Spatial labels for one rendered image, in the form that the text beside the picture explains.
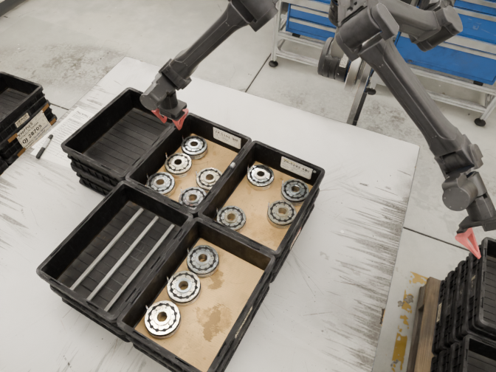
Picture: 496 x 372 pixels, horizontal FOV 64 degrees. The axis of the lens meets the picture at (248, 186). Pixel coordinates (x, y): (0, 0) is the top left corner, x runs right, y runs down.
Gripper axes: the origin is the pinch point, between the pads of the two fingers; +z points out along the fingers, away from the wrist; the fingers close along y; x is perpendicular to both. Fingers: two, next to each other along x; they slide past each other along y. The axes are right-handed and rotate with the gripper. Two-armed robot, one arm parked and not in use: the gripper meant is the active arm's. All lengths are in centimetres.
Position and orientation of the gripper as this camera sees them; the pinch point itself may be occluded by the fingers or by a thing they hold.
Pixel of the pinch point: (172, 123)
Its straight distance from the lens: 138.9
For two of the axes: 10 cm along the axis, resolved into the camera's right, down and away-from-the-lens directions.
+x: 4.9, -6.9, 5.3
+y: 8.7, 4.1, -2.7
